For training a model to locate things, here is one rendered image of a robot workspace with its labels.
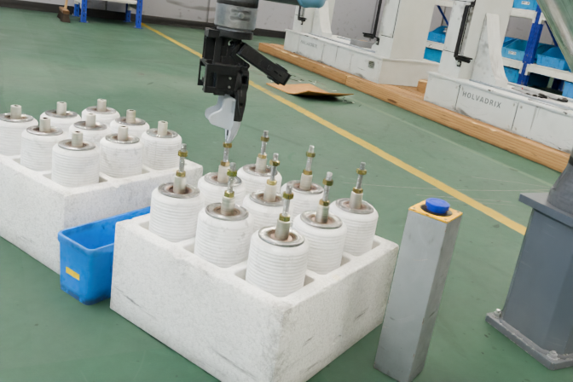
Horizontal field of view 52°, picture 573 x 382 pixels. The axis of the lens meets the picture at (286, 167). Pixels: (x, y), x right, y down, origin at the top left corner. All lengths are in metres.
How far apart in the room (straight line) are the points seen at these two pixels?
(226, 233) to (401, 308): 0.33
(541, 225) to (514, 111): 2.08
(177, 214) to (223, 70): 0.27
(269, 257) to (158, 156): 0.58
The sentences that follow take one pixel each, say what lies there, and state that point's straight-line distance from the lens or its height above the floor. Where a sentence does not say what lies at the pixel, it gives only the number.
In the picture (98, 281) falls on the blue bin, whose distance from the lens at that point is 1.20.
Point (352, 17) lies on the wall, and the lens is 8.34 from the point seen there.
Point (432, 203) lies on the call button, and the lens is 1.00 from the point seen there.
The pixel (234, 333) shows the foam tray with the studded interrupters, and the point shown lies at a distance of 0.97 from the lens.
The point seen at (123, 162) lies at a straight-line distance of 1.35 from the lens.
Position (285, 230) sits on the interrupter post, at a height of 0.27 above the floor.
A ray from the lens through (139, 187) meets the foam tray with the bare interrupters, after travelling 1.35.
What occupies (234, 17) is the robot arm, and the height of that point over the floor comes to 0.57.
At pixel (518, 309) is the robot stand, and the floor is 0.07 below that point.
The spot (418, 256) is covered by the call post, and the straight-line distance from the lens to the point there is 1.02.
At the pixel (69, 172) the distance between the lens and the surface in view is 1.29.
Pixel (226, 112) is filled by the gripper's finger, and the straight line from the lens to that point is 1.11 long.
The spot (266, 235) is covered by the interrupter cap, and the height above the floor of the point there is 0.25.
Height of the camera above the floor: 0.63
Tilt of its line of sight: 17 degrees down
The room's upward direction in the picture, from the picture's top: 9 degrees clockwise
